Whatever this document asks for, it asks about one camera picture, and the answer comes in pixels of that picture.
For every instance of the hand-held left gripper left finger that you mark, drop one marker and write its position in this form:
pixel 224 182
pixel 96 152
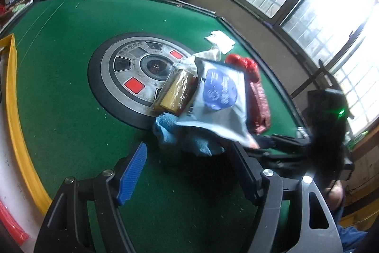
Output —
pixel 133 173

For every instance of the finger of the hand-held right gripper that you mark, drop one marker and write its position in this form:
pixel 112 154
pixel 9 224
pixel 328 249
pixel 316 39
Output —
pixel 287 139
pixel 284 156

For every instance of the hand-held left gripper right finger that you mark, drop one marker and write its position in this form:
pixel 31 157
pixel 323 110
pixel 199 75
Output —
pixel 245 173

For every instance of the red plastic bag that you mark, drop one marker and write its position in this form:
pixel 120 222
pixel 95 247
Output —
pixel 260 104

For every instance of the light blue cloth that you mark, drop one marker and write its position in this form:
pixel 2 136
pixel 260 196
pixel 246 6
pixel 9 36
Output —
pixel 168 128

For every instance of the white packet with blue circle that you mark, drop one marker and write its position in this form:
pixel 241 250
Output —
pixel 219 93

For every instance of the person's right forearm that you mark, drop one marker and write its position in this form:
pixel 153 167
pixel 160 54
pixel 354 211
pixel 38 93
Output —
pixel 336 196

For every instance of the clear pack of coloured cloths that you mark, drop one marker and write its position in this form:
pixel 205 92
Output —
pixel 174 93

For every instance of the person's blue trousers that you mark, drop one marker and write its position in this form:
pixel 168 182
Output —
pixel 352 235

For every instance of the round table centre panel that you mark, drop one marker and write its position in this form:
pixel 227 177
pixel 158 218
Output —
pixel 124 63

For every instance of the white plastic bag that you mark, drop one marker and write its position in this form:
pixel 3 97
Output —
pixel 207 56

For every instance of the red plastic strip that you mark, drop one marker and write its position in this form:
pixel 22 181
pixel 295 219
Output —
pixel 13 226

